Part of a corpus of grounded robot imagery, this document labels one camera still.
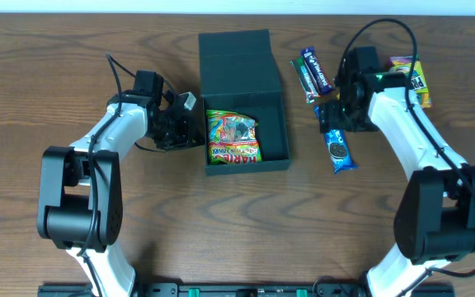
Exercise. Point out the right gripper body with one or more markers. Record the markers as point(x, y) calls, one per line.
point(330, 116)

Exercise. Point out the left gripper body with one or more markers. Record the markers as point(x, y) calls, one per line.
point(176, 134)

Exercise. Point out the blue Oreo cookie pack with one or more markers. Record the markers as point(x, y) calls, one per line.
point(335, 140)

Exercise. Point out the Haribo gummy candy bag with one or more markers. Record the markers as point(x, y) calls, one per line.
point(232, 138)

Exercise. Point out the dark green gift box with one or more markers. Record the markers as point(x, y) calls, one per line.
point(238, 73)

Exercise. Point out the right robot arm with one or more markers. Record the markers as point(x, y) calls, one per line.
point(435, 221)

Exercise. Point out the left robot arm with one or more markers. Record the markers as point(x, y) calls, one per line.
point(80, 206)

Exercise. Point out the green chocolate bar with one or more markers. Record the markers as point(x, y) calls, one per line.
point(306, 81)

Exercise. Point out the purple Dairy Milk bar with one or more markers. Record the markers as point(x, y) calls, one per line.
point(320, 78)

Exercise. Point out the green Pretz box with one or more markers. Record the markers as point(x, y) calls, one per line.
point(402, 64)

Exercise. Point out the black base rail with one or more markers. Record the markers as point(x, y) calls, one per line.
point(175, 290)

